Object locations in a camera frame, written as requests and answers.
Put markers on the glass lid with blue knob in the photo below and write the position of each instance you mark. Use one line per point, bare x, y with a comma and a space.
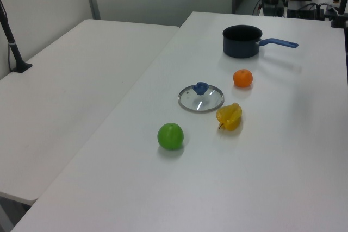
201, 101

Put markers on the black electronics box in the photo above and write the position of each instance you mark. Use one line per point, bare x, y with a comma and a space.
304, 11

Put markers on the black clamp stand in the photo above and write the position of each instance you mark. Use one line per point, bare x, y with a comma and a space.
340, 12

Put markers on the orange tangerine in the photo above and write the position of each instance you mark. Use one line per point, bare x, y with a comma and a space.
242, 78

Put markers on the yellow starfruit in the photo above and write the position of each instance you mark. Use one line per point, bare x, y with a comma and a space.
230, 116

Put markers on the green apple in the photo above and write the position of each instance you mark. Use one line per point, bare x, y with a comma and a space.
170, 136

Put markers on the white side table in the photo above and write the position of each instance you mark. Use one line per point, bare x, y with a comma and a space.
68, 93

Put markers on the black camera stand pole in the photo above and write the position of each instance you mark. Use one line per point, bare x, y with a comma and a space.
12, 46

